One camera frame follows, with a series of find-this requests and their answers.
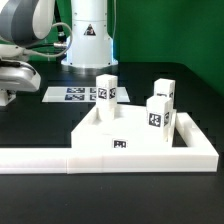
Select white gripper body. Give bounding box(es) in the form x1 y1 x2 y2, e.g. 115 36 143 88
0 44 41 92

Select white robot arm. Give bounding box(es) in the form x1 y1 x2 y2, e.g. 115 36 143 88
0 0 118 92

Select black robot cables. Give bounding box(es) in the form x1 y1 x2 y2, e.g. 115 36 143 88
26 0 73 61

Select white tag marker sheet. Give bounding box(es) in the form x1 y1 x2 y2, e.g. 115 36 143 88
41 86 131 103

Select white square tabletop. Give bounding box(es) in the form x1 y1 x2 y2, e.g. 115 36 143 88
71 104 176 150

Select white L-shaped obstacle fence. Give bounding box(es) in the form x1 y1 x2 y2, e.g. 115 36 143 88
0 113 219 174

